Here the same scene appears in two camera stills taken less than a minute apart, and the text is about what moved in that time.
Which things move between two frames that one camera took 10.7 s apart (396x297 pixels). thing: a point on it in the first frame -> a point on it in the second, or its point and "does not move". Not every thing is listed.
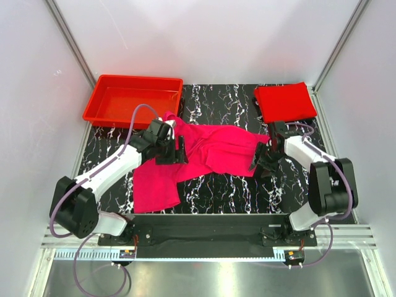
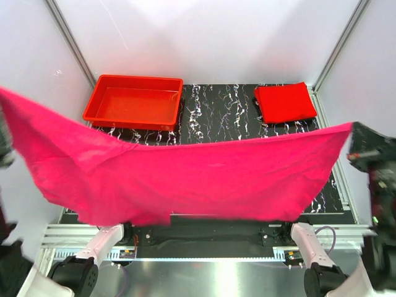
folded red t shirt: x=283 y=102 does not move
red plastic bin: x=115 y=97 does not move
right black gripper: x=265 y=153 -> x=361 y=143
